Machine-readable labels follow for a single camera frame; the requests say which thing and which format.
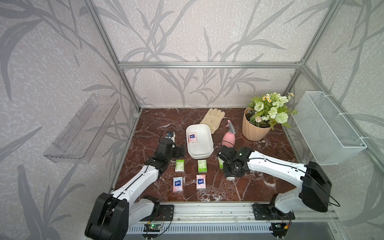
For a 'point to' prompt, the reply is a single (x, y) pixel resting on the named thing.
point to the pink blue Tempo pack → (177, 184)
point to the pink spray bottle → (228, 139)
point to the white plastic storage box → (199, 141)
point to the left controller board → (152, 227)
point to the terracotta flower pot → (253, 132)
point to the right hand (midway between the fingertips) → (226, 173)
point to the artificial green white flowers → (268, 110)
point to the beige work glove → (213, 118)
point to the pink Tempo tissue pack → (192, 138)
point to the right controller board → (279, 228)
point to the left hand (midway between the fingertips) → (177, 144)
